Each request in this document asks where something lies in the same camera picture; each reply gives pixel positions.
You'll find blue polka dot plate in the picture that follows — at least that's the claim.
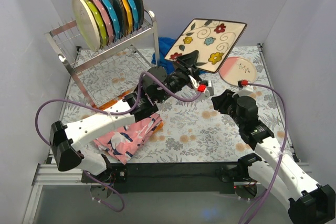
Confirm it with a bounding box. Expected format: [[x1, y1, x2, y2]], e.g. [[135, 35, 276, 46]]
[[99, 0, 121, 40]]

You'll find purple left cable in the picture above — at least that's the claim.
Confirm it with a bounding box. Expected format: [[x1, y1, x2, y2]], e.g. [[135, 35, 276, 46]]
[[35, 71, 208, 213]]

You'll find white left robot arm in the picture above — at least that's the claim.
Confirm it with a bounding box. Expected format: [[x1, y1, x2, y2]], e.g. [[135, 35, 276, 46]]
[[49, 50, 204, 182]]

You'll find pink cream round plate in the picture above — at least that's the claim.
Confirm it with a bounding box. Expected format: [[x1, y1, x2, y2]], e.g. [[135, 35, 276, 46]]
[[219, 57, 257, 86]]

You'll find steel dish rack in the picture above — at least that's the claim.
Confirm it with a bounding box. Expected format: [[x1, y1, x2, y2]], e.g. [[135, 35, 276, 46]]
[[45, 7, 159, 109]]

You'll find pink polka dot plate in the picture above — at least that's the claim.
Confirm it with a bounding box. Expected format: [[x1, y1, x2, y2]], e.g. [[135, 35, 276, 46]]
[[88, 0, 113, 47]]

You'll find square floral plate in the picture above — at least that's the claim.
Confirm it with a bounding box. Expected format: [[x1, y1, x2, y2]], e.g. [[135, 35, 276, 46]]
[[164, 18, 247, 73]]

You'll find pink patterned cloth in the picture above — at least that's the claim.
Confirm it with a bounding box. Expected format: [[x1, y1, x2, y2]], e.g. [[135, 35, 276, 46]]
[[94, 113, 163, 165]]

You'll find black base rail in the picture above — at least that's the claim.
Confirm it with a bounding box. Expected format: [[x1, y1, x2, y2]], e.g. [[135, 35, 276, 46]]
[[95, 162, 255, 194]]

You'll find floral tablecloth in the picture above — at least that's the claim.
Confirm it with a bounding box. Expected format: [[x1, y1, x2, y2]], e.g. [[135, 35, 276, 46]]
[[51, 45, 296, 164]]

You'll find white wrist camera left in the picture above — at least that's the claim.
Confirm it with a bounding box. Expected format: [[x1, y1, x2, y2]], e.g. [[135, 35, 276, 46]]
[[189, 76, 214, 100]]

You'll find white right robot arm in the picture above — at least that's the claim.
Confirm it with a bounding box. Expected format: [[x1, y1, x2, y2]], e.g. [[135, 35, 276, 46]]
[[212, 90, 335, 223]]

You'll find dark teal round plate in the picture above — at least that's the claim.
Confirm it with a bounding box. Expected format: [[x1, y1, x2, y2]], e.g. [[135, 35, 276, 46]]
[[98, 0, 127, 38]]

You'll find blue cloth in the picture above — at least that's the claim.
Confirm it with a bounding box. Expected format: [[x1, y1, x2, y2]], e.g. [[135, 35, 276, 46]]
[[158, 37, 176, 74]]

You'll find yellow plate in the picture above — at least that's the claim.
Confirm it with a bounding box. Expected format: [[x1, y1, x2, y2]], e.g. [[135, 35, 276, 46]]
[[121, 0, 133, 35]]

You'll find green polka dot plate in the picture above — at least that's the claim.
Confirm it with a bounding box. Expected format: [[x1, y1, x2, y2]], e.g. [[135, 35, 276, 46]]
[[84, 0, 108, 49]]

